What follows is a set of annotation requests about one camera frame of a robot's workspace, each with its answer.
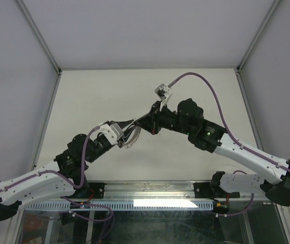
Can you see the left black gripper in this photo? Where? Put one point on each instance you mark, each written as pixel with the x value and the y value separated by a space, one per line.
pixel 123 124

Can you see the right aluminium frame post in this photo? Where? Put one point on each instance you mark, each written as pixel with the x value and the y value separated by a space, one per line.
pixel 239 70

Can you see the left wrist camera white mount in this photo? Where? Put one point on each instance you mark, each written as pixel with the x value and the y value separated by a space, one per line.
pixel 112 132

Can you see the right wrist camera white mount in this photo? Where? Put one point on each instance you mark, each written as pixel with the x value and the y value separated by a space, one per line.
pixel 164 93

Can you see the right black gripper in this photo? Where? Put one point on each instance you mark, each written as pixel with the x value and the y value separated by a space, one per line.
pixel 150 122

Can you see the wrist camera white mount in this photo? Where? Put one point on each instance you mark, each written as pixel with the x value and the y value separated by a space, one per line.
pixel 112 132
pixel 164 93

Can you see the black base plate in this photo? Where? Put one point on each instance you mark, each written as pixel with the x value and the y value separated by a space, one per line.
pixel 90 190
pixel 204 190

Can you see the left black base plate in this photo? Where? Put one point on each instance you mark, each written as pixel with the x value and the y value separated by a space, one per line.
pixel 90 190

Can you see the aluminium frame post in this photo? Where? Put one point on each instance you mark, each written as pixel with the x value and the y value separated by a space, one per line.
pixel 22 7
pixel 239 70

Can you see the white slotted cable duct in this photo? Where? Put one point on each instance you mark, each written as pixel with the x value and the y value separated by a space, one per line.
pixel 134 205

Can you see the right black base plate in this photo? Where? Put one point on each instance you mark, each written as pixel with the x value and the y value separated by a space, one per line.
pixel 204 190

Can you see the left aluminium frame post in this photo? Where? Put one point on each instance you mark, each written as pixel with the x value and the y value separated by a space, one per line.
pixel 22 7

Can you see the large keyring with yellow grip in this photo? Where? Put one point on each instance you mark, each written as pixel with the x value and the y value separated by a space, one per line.
pixel 131 135

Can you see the aluminium mounting rail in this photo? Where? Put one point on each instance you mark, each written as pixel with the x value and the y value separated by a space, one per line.
pixel 147 189

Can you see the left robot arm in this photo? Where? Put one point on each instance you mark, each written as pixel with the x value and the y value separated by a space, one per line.
pixel 63 176

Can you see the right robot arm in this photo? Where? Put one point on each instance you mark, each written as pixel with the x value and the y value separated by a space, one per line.
pixel 271 175

